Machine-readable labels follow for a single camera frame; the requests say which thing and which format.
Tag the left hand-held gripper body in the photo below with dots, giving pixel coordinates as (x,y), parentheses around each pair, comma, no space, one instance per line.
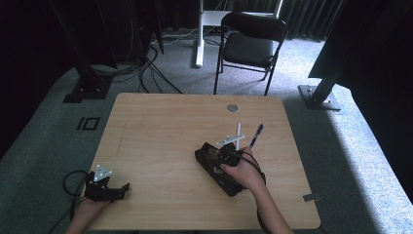
(101,187)

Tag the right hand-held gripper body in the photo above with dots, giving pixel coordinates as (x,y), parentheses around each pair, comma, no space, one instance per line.
(231,150)

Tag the white pen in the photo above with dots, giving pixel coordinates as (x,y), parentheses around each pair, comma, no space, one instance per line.
(239,130)

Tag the blue pen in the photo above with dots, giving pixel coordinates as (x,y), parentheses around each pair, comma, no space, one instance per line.
(257,134)

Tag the person's left hand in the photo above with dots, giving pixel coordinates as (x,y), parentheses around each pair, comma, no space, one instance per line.
(92,211)

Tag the person's right hand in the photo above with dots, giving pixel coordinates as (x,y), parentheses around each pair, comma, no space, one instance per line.
(244,174)

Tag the grey round table grommet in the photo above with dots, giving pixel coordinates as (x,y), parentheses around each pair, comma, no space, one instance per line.
(232,108)

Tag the grey tape strip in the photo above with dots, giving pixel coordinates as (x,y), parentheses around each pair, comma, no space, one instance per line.
(311,197)

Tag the black folding chair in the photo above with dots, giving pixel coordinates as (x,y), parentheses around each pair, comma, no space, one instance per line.
(250,48)

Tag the black metal stand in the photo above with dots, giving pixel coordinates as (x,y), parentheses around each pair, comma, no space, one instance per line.
(87,74)
(324,87)

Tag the white table leg frame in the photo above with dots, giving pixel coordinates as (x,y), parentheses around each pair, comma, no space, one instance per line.
(203,32)

